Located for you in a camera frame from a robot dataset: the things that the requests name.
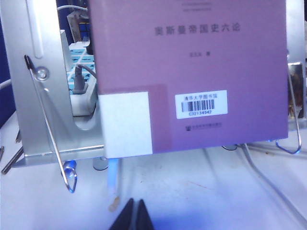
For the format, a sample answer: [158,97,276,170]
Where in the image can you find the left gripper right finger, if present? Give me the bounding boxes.
[138,199,154,230]

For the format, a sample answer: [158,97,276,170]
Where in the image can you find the white power strip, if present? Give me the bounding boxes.
[71,71,103,117]

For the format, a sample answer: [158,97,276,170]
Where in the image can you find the pink cover book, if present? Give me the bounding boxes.
[87,0,288,160]

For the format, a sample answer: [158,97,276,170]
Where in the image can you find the grey power plug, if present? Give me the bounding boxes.
[73,64,96,95]

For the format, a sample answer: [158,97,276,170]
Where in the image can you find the dark blue box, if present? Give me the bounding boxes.
[78,20,92,45]

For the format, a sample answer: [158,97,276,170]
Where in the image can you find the thin white cable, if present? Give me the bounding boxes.
[57,4,89,12]

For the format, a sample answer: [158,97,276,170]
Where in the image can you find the silver wire page holder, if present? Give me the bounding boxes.
[275,69,302,154]
[23,55,78,194]

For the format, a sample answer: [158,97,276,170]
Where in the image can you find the books on blue stand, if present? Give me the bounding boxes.
[0,0,307,174]

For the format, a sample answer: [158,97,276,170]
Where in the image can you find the teal patterned pack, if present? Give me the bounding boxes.
[68,42,96,96]

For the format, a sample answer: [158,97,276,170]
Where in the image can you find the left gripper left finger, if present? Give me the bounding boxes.
[109,198,135,230]

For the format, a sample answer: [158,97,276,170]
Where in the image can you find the beige carton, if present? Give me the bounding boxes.
[68,11,84,44]

